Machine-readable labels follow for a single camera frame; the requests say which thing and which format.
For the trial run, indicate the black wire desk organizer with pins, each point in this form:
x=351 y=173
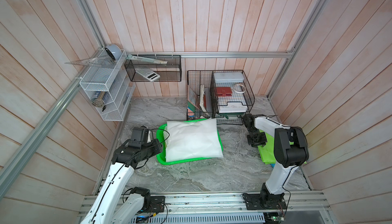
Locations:
x=202 y=101

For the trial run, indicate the clear plastic triangle ruler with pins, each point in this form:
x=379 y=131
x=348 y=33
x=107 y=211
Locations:
x=100 y=62

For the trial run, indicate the light green raincoat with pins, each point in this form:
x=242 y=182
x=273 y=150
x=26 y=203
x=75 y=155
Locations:
x=267 y=153

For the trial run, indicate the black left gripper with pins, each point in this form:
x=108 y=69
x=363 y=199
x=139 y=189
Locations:
x=157 y=148

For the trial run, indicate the white wire mesh shelf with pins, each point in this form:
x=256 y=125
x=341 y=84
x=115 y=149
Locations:
x=115 y=84

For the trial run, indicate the white plastic pencil case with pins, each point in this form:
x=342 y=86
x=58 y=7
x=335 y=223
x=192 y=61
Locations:
x=228 y=77

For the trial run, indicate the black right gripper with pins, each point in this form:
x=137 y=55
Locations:
x=261 y=142

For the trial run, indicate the white raincoat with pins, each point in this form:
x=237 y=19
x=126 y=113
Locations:
x=193 y=140

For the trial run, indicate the grey tape roll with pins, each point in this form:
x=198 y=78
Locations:
x=113 y=51

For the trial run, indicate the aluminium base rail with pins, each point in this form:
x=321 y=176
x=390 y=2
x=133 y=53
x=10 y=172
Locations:
x=227 y=208

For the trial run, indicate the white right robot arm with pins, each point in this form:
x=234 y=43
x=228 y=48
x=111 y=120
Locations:
x=273 y=190

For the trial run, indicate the white calculator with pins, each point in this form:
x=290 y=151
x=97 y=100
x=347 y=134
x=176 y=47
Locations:
x=148 y=74

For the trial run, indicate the red wallet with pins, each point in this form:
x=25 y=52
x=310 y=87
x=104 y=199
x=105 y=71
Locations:
x=223 y=91

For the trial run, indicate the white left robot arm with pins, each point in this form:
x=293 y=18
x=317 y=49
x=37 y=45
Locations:
x=116 y=181

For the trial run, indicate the black wire wall basket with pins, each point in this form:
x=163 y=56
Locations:
x=170 y=72

